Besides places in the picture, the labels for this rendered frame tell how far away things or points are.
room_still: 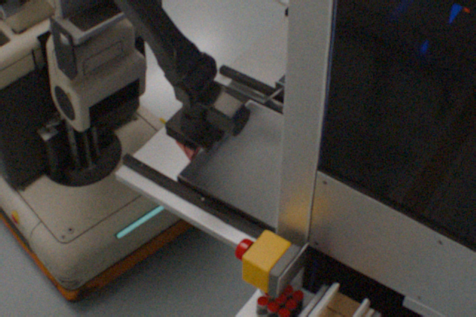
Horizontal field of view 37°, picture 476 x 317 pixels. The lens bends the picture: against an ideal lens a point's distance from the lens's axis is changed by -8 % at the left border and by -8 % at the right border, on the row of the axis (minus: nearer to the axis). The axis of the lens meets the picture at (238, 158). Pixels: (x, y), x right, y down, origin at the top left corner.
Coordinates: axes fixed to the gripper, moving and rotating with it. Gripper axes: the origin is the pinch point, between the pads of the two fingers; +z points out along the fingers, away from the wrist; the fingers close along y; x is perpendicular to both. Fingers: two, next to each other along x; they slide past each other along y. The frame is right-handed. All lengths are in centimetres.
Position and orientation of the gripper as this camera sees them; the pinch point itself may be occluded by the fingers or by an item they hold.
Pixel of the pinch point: (192, 156)
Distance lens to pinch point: 155.6
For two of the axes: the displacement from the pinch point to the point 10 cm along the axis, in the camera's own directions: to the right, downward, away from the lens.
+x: 5.5, -6.1, 5.7
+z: -1.0, 6.2, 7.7
